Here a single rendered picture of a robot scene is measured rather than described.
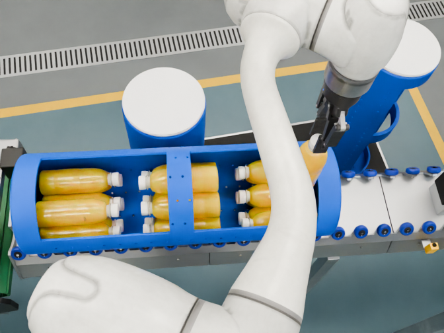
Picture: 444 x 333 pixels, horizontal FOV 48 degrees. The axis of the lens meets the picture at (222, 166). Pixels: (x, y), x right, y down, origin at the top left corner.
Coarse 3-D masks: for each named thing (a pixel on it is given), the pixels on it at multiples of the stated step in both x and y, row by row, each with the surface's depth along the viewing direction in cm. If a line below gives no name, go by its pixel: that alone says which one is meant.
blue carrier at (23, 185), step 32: (32, 160) 133; (64, 160) 147; (96, 160) 149; (128, 160) 150; (160, 160) 152; (192, 160) 153; (224, 160) 154; (256, 160) 156; (32, 192) 127; (128, 192) 156; (192, 192) 130; (224, 192) 159; (320, 192) 133; (32, 224) 127; (128, 224) 153; (192, 224) 132; (224, 224) 154; (320, 224) 137
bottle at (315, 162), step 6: (306, 144) 115; (306, 150) 115; (312, 150) 113; (306, 156) 115; (312, 156) 114; (318, 156) 114; (324, 156) 115; (306, 162) 115; (312, 162) 115; (318, 162) 115; (324, 162) 116; (312, 168) 116; (318, 168) 117; (312, 174) 119; (318, 174) 121; (312, 180) 123
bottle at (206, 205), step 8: (208, 192) 139; (216, 192) 138; (160, 200) 136; (176, 200) 136; (200, 200) 136; (208, 200) 136; (216, 200) 136; (152, 208) 136; (160, 208) 135; (200, 208) 136; (208, 208) 136; (216, 208) 136; (160, 216) 136; (168, 216) 136; (200, 216) 137; (208, 216) 137; (216, 216) 138
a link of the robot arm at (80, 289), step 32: (96, 256) 63; (64, 288) 58; (96, 288) 58; (128, 288) 58; (160, 288) 59; (32, 320) 59; (64, 320) 56; (96, 320) 56; (128, 320) 56; (160, 320) 56
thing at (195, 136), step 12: (204, 108) 166; (204, 120) 171; (132, 132) 165; (192, 132) 164; (204, 132) 180; (132, 144) 175; (144, 144) 166; (156, 144) 164; (168, 144) 164; (180, 144) 166; (192, 144) 172; (144, 168) 185
